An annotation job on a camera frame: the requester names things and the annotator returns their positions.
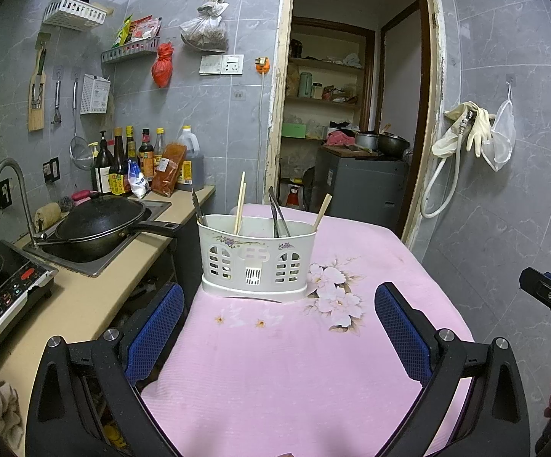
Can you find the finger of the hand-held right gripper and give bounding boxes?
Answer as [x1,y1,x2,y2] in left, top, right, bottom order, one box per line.
[518,268,551,331]

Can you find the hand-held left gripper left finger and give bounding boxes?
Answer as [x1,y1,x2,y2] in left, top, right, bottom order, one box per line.
[25,282,186,457]

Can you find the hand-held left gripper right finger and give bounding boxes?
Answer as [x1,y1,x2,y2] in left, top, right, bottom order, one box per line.
[375,282,531,457]

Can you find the white plastic utensil holder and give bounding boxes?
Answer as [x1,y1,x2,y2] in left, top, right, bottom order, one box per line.
[197,214,318,304]

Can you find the steel table knife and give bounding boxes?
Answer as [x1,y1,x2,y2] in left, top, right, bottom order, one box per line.
[191,189,206,227]

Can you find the wooden chopstick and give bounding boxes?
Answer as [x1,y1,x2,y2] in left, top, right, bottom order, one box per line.
[235,182,248,236]
[234,171,247,236]
[312,193,332,230]

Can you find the long steel spoon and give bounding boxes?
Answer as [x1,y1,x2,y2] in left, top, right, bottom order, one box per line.
[275,205,292,239]

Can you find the steel fork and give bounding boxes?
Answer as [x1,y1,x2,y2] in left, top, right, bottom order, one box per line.
[268,187,284,239]

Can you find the beige kitchen counter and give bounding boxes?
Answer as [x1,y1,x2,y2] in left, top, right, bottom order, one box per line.
[0,185,216,391]

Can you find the black wok with lid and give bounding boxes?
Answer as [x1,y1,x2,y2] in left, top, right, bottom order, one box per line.
[23,200,172,278]

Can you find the pink floral tablecloth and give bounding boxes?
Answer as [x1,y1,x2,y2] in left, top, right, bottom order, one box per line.
[139,202,476,457]

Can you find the black wok lid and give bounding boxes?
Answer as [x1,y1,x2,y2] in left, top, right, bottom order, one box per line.
[56,193,145,243]

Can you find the black induction cooker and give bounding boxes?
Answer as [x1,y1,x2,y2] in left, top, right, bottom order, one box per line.
[0,240,58,360]

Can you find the grey cabinet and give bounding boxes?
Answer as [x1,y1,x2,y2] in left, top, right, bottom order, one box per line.
[314,145,410,232]

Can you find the white blue salt bag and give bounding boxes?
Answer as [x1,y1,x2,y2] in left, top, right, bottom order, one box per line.
[128,159,151,199]

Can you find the white mesh bag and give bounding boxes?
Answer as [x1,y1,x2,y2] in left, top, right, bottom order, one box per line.
[480,83,517,172]

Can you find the loofah sponge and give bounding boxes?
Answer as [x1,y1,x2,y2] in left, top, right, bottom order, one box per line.
[35,202,62,232]

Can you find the dark sauce bottle yellow label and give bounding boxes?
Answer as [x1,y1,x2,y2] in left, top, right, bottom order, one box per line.
[109,127,131,196]

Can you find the orange spice package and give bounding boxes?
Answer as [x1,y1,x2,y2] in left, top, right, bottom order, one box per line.
[151,142,187,197]

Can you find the dark pump bottle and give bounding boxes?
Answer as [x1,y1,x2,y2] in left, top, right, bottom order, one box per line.
[93,131,114,194]

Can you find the large oil jug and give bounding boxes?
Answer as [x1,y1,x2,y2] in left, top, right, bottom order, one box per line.
[176,125,205,191]

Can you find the red-capped sauce bottle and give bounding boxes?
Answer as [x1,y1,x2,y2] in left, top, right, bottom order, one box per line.
[138,128,155,179]

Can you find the cream rubber gloves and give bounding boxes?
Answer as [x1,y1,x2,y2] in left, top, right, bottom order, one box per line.
[432,101,493,158]

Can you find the dark metal pot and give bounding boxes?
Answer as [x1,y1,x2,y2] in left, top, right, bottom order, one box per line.
[378,133,410,157]

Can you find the yellow-capped sauce bottle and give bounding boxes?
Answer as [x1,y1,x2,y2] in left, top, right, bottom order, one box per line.
[123,125,139,167]

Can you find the steel mesh strainer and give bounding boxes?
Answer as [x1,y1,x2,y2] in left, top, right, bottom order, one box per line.
[69,78,90,169]

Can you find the steel faucet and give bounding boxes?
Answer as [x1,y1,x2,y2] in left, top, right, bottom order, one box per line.
[0,158,48,248]

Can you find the steel peeler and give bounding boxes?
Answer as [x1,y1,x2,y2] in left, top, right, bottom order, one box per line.
[51,78,63,125]

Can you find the wooden knife rack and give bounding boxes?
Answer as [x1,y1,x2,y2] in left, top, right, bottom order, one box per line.
[28,33,48,133]

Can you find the red plastic bag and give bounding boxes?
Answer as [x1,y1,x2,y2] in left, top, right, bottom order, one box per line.
[151,42,174,89]

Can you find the wooden shelf unit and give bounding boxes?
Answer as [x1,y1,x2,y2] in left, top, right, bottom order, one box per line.
[285,19,376,144]

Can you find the yellow snack packet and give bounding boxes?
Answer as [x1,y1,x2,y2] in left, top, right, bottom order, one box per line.
[114,14,133,48]

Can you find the clear bag of dried goods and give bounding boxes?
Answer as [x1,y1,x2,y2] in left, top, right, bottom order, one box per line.
[179,0,229,53]

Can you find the red snack packet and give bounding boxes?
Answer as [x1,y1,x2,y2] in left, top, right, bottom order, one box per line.
[130,16,162,41]

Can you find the white basket shelf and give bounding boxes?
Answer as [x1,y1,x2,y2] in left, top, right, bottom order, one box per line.
[42,0,114,33]

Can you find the white hose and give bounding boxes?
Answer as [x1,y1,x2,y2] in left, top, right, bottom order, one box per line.
[420,109,476,220]

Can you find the wooden door frame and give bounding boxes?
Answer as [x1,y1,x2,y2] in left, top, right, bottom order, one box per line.
[263,0,448,248]

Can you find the white power cable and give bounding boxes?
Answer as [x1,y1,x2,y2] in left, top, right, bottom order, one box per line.
[258,74,267,203]

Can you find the white wall box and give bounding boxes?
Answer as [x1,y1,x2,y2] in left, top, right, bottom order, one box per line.
[80,74,113,115]

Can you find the grey wall rack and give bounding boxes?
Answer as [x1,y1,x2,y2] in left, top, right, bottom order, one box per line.
[101,35,161,64]

